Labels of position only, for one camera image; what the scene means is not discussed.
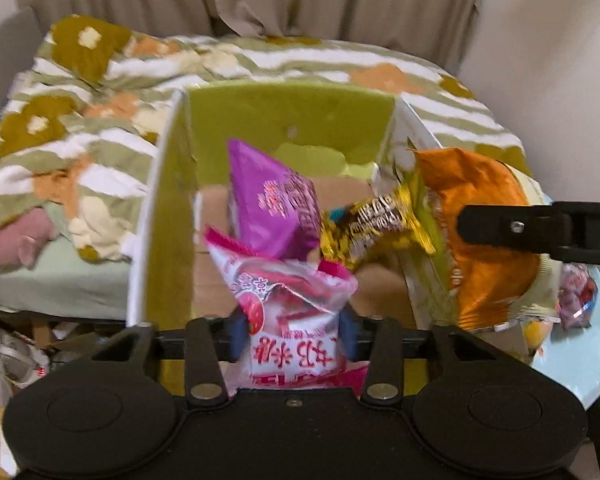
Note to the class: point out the gold black snack packet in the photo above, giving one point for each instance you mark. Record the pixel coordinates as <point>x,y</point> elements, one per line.
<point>375,225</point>

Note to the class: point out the grey bed headboard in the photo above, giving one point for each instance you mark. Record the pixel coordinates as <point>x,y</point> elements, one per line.
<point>5,45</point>

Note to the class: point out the light blue daisy mat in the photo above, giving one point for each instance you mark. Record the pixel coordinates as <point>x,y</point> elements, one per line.
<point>580,365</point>

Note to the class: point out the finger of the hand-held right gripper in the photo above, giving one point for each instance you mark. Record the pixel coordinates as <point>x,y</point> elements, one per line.
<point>510,230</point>

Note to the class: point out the flowered striped blanket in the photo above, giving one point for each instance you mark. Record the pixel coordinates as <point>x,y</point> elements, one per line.
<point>290,67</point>

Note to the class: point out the orange snack bag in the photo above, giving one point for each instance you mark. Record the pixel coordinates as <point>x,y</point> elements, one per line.
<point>485,280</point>

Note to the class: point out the green lined cardboard box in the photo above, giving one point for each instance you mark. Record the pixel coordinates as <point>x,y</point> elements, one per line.
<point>170,220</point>

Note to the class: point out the light green bed sheet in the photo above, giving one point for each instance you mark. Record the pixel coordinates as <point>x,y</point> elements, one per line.
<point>65,280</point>

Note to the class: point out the red purple snack packet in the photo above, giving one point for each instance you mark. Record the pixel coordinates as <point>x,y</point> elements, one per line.
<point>577,295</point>

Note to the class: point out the purple snack bag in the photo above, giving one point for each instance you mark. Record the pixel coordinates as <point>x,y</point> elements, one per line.
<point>270,200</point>

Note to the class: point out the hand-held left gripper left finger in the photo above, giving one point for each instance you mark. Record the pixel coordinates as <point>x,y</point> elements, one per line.
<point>238,337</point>

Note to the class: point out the pink white snack packet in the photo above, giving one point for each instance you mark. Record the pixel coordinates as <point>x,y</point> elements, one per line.
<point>290,310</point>

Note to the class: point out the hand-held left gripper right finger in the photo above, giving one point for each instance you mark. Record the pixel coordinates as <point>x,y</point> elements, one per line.
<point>350,337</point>

